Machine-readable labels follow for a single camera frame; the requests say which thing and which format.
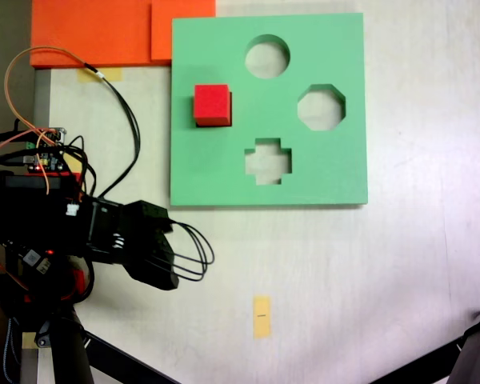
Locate black gripper cable loops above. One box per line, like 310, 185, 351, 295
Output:
166, 221, 216, 282

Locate small black circuit board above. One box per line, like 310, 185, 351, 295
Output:
7, 239, 54, 278

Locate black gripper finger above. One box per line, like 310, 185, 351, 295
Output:
127, 234, 180, 291

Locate green shape sorting board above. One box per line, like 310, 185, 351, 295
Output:
170, 12, 369, 209

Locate thick black tripod leg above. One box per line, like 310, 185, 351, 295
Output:
47, 314, 95, 384
447, 302, 480, 384

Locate wide yellow tape strip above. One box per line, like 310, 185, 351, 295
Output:
76, 66, 123, 83

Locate large orange foam block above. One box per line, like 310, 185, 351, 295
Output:
30, 0, 153, 68

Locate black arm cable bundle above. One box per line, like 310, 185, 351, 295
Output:
62, 134, 98, 198

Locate red square block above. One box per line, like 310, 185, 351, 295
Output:
193, 83, 234, 129

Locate thin orange wire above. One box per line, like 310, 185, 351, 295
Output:
3, 46, 90, 139

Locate yellow tape marker strip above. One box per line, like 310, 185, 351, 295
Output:
252, 295, 273, 339

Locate long black cable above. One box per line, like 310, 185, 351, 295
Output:
83, 62, 142, 200

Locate circuit board with green terminal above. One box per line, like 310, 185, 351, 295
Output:
23, 126, 70, 174

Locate blue braided cable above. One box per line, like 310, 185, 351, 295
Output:
2, 318, 18, 383

